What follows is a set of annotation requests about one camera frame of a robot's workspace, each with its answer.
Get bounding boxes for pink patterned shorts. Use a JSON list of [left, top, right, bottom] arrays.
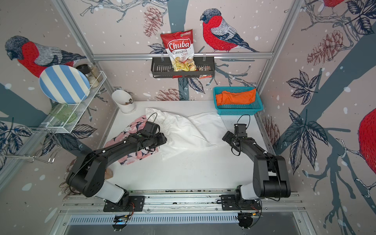
[[104, 115, 159, 165]]

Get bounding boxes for white shorts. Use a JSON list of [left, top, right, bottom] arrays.
[[146, 108, 228, 160]]

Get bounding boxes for orange shorts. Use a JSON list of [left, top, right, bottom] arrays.
[[215, 90, 257, 106]]

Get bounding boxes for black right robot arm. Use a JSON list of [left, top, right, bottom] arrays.
[[222, 124, 291, 202]]

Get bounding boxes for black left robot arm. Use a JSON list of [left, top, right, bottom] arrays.
[[66, 121, 167, 203]]

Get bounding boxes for teal plastic basket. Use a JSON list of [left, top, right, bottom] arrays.
[[213, 87, 263, 116]]

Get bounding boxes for white ceramic cup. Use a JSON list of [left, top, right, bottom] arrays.
[[112, 90, 136, 114]]

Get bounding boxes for black cap bottle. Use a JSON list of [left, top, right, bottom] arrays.
[[104, 168, 114, 180]]

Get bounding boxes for small snack packet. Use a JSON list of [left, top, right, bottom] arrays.
[[197, 66, 211, 71]]

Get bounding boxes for dark lid spice jar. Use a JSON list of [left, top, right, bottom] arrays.
[[75, 64, 99, 89]]

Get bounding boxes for red Chuba chips bag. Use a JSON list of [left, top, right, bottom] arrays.
[[161, 29, 197, 71]]

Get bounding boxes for blue white striped plate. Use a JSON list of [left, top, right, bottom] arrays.
[[39, 65, 91, 104]]

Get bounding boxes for black wire wall basket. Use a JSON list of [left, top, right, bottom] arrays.
[[151, 57, 215, 78]]

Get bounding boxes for clear acrylic wall shelf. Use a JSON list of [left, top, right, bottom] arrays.
[[41, 71, 107, 134]]

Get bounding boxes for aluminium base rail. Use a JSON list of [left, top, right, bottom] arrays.
[[55, 190, 307, 231]]

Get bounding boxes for chrome wire wall rack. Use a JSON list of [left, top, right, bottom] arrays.
[[1, 126, 63, 166]]

